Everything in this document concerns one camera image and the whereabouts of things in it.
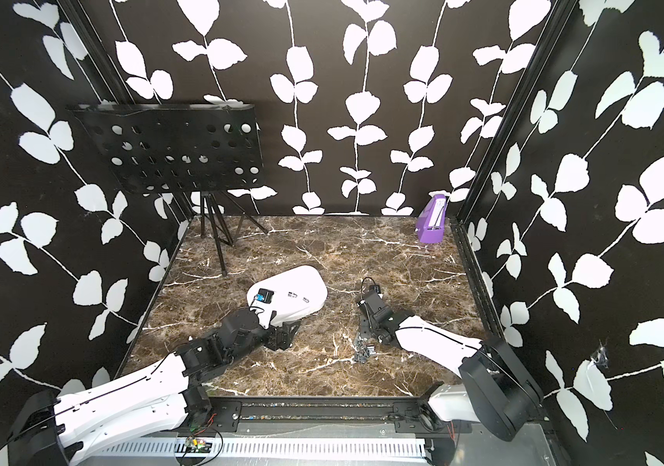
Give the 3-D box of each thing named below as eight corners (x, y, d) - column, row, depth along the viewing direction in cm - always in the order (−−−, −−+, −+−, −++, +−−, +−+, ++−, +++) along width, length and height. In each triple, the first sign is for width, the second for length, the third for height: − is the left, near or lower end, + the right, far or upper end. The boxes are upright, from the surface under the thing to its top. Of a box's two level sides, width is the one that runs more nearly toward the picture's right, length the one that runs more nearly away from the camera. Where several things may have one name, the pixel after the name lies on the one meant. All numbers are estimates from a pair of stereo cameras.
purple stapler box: (419, 243, 115) (431, 210, 101) (415, 225, 121) (425, 192, 108) (440, 243, 115) (455, 211, 101) (435, 225, 122) (448, 192, 108)
